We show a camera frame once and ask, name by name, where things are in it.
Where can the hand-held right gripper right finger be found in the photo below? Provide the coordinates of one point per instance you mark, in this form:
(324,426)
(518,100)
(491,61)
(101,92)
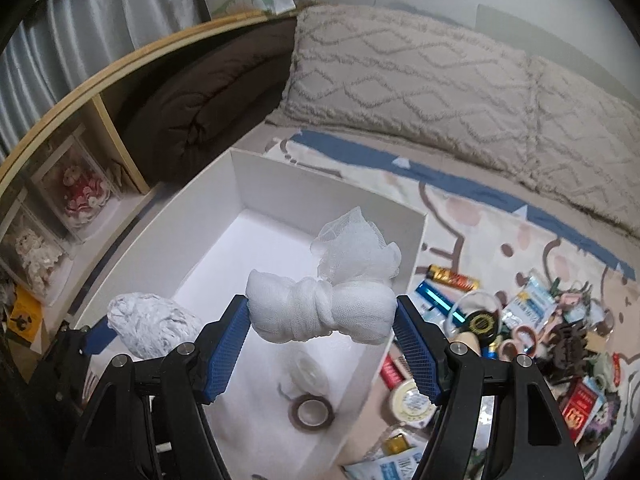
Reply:
(417,355)

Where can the pink tape roll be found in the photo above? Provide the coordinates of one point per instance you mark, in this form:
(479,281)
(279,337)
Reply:
(526,334)
(510,350)

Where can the folded brown blanket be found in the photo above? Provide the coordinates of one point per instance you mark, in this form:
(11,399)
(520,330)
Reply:
(210,100)

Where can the blue tube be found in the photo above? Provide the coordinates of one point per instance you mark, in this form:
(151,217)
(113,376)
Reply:
(440,302)

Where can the white textured bundle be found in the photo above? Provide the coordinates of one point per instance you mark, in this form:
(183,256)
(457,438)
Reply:
(150,325)

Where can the round beige tin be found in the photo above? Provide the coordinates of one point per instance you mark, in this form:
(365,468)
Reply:
(412,402)

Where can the black round tin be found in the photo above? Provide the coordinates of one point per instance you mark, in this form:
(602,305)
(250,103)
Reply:
(482,323)

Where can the yellow black card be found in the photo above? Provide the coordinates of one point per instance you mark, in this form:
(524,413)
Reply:
(22,317)

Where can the white storage box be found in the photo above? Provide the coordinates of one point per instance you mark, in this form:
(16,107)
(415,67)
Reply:
(260,240)

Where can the dark beaded hair accessory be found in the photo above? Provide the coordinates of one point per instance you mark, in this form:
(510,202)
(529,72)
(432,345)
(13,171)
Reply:
(565,350)

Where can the printed blanket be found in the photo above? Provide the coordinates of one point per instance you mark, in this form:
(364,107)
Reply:
(500,230)

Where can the wooden shelf unit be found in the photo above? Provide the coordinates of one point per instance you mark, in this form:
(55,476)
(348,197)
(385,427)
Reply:
(115,125)

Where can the red gold battery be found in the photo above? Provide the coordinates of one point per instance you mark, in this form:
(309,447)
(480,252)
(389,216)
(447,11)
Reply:
(450,276)

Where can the silver curtain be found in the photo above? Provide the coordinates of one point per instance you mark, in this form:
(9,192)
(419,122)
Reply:
(100,20)

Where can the red doll in clear case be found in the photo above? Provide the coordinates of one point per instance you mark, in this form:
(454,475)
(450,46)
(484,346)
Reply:
(80,190)

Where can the beige wooden block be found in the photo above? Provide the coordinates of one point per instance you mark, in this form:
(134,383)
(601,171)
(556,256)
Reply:
(470,344)

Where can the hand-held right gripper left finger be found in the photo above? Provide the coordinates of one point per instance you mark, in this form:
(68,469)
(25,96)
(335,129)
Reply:
(225,355)

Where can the gold packet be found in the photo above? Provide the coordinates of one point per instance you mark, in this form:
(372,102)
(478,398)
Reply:
(395,444)

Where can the red box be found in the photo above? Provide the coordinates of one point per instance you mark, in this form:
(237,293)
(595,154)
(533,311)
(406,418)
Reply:
(582,405)

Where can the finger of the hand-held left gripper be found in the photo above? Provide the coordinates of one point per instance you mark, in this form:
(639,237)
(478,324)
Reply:
(100,337)

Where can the clear plastic tape roll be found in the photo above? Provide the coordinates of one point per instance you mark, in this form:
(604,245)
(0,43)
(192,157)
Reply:
(310,370)

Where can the large beige textured pillow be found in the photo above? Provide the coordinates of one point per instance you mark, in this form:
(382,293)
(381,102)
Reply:
(400,80)

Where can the brown tape roll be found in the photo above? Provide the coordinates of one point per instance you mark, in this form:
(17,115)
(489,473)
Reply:
(300,410)

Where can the blue white star packet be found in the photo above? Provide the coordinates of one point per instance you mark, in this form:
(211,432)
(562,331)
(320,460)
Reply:
(530,302)

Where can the white doll in clear case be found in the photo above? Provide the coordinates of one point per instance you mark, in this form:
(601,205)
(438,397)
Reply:
(32,255)

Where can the white gauze bundle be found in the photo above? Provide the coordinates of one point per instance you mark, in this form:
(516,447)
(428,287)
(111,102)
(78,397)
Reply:
(360,310)

